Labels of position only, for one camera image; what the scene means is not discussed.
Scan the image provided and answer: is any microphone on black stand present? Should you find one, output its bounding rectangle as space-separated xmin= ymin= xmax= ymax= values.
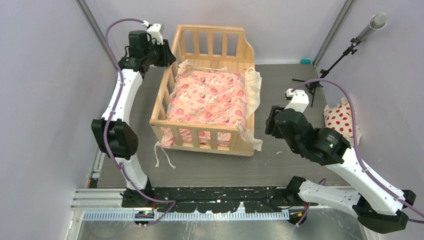
xmin=292 ymin=12 xmax=388 ymax=108

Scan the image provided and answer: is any wooden slatted pet bed frame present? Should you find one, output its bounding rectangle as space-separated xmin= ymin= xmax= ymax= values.
xmin=149 ymin=24 xmax=255 ymax=157

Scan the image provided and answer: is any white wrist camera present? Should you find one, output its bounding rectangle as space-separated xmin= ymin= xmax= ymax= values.
xmin=146 ymin=23 xmax=164 ymax=45
xmin=285 ymin=88 xmax=310 ymax=113

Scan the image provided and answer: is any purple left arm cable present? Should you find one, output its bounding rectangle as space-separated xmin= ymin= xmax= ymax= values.
xmin=102 ymin=18 xmax=177 ymax=227

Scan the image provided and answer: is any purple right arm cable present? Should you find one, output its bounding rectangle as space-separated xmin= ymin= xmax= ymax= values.
xmin=291 ymin=78 xmax=424 ymax=227

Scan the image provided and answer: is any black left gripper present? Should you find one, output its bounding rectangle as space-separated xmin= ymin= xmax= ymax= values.
xmin=145 ymin=39 xmax=177 ymax=68

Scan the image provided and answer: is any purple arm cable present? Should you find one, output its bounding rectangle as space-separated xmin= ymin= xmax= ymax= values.
xmin=291 ymin=78 xmax=424 ymax=227
xmin=102 ymin=18 xmax=177 ymax=227

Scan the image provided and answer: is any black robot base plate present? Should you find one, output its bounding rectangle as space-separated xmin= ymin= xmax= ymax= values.
xmin=120 ymin=186 xmax=306 ymax=214

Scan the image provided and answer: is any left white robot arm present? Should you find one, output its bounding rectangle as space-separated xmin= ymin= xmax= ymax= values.
xmin=91 ymin=29 xmax=176 ymax=207

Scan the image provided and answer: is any pink unicorn print cushion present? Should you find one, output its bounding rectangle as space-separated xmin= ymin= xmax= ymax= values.
xmin=166 ymin=60 xmax=263 ymax=152

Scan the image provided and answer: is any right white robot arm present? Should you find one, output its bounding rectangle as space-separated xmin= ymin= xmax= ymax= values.
xmin=265 ymin=105 xmax=416 ymax=234

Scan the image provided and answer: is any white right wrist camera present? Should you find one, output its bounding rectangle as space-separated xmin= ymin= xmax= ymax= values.
xmin=285 ymin=88 xmax=310 ymax=113

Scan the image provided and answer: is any white strawberry print pillow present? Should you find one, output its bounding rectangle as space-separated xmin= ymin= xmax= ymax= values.
xmin=323 ymin=96 xmax=354 ymax=146

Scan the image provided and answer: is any small teal block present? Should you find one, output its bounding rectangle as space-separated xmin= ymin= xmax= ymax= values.
xmin=300 ymin=59 xmax=311 ymax=64

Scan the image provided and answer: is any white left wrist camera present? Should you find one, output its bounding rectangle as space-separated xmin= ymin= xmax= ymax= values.
xmin=146 ymin=23 xmax=164 ymax=45

